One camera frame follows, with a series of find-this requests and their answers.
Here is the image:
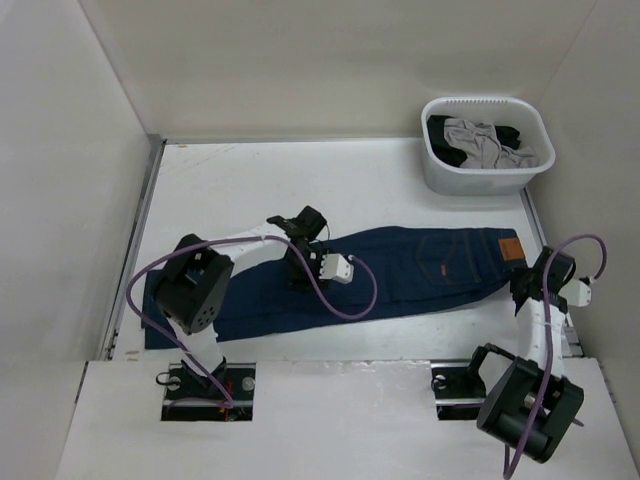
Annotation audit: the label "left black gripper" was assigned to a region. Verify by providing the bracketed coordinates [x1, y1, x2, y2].
[286, 248, 333, 292]

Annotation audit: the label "dark blue jeans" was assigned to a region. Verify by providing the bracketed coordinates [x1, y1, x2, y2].
[139, 225, 527, 352]

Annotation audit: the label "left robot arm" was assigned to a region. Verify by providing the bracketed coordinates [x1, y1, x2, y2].
[151, 206, 330, 399]

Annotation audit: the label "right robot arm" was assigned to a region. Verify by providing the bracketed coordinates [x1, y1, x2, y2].
[463, 247, 584, 463]

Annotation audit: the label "white plastic basket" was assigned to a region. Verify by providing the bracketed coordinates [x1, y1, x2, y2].
[421, 97, 556, 196]

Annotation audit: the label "grey garment in basket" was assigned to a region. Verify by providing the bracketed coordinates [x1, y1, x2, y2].
[442, 117, 541, 171]

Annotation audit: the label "black garment in basket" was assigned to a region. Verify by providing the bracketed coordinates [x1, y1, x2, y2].
[425, 113, 524, 169]

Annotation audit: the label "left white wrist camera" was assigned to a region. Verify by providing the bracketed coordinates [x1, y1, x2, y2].
[319, 253, 354, 284]

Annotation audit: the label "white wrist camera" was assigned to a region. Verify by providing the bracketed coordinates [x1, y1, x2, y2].
[559, 277, 595, 308]
[319, 253, 354, 284]

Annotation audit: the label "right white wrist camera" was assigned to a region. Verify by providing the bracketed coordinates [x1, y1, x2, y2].
[559, 277, 595, 308]

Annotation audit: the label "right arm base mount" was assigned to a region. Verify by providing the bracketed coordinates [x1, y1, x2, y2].
[430, 360, 487, 421]

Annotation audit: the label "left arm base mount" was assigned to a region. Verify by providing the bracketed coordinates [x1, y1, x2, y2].
[155, 361, 257, 422]

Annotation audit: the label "left aluminium table rail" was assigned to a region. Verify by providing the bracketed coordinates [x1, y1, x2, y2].
[96, 134, 166, 360]

